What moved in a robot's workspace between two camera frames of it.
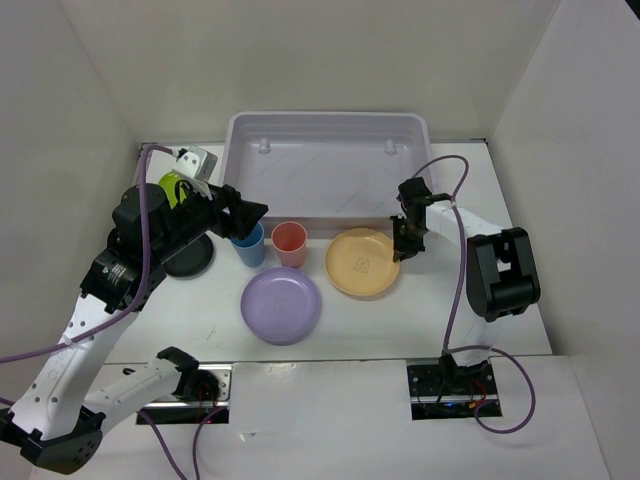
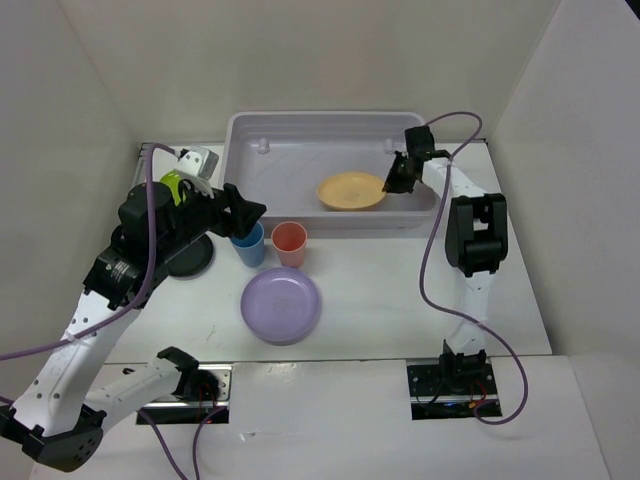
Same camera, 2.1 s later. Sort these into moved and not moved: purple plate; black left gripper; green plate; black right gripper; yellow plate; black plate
Moved: yellow plate; black right gripper
Not moved: black plate; purple plate; green plate; black left gripper
